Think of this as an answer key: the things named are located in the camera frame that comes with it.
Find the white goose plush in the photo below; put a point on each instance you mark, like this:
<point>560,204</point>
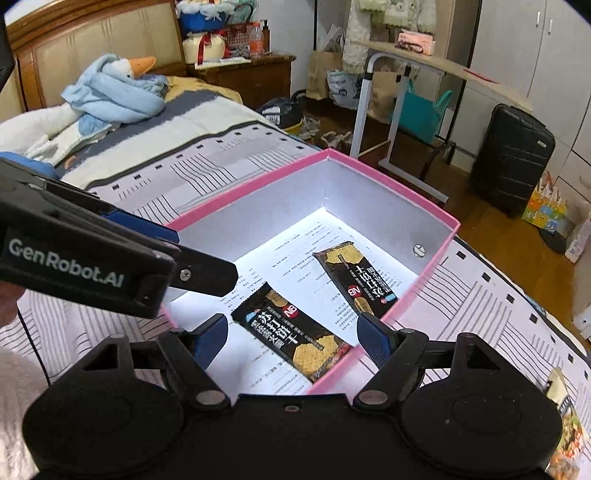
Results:
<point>27,129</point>

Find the red paper slip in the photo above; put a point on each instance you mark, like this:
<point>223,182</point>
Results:
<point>480,76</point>

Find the pink tissue box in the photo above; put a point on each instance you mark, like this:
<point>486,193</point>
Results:
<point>415,44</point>

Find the pink cardboard box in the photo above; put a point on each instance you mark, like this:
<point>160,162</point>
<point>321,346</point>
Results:
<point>369,194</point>

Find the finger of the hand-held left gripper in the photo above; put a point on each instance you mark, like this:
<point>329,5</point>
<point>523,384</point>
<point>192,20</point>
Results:
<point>203,277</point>
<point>138,224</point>

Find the grey striped quilt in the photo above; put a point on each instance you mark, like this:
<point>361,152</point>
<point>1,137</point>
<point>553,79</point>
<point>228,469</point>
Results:
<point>198,106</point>

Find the black suitcase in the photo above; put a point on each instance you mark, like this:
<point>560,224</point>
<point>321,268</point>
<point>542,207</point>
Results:
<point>512,157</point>

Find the black cracker packet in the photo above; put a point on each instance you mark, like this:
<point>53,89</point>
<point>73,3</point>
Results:
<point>355,281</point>
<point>295,332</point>

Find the wooden nightstand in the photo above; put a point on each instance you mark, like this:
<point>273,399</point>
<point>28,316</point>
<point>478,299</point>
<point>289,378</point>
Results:
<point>249,78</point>

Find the white printed plastic bag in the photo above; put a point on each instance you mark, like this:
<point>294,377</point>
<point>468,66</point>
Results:
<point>344,90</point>

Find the wooden bed headboard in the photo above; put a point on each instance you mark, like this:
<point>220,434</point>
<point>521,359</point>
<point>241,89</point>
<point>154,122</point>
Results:
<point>69,50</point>

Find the white line-printed bed cover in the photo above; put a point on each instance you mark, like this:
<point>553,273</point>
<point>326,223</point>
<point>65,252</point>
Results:
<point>231,152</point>

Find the cream instant noodle packet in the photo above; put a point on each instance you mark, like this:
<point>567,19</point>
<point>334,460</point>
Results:
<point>565,415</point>

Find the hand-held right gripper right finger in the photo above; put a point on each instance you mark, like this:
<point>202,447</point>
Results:
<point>371,337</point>

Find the white carton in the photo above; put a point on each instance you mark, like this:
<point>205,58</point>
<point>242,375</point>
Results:
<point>578,242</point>

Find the brown paper bag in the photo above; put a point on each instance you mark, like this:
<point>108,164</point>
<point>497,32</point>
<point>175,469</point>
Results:
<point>383,97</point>
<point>323,74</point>

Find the blue basket with white fluff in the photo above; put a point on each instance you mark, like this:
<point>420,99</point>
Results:
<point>203,18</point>

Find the colourful cartoon box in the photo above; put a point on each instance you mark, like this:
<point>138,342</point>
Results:
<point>547,207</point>

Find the blue cushion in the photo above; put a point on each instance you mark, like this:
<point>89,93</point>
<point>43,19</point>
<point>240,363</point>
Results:
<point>23,166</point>

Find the dark pump bottle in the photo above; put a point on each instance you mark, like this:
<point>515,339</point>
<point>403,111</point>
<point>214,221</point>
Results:
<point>265,37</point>

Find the white wardrobe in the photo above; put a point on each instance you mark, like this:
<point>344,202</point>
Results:
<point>531,55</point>

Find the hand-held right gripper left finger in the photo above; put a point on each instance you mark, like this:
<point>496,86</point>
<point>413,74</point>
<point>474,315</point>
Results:
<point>212,339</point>

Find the white sandal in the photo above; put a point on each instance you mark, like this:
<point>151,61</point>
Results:
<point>337,140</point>
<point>310,128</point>

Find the printed white paper sheet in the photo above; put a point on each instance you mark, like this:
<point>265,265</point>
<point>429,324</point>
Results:
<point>286,258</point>

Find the teal shopping bag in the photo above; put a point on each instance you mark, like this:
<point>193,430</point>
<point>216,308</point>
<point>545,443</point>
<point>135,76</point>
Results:
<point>422,117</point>

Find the black bag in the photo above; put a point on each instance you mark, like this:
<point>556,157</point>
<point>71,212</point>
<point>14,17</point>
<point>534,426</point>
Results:
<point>281,113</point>

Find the folding table with white frame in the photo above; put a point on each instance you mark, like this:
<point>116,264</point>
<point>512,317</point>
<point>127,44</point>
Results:
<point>443,62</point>

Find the orange drink bottle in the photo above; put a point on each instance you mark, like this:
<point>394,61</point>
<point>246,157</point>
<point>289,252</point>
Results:
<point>256,39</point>

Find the cream round box, red ribbon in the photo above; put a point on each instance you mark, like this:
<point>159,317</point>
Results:
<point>205,48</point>

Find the white fluffy hanging garment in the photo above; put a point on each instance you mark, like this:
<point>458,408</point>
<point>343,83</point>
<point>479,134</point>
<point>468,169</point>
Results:
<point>369,32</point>

